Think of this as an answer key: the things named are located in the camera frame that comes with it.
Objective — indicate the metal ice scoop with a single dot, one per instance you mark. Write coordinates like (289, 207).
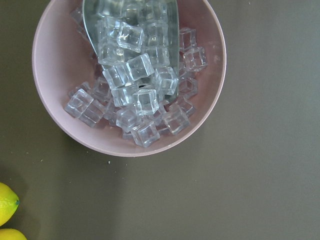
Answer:
(160, 22)

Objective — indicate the clear ice cube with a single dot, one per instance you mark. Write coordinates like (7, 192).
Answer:
(117, 76)
(130, 37)
(145, 133)
(176, 119)
(195, 59)
(139, 67)
(78, 103)
(146, 101)

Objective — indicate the pink bowl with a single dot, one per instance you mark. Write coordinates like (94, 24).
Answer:
(61, 60)

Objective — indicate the yellow lemon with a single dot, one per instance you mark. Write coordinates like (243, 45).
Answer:
(11, 234)
(9, 202)

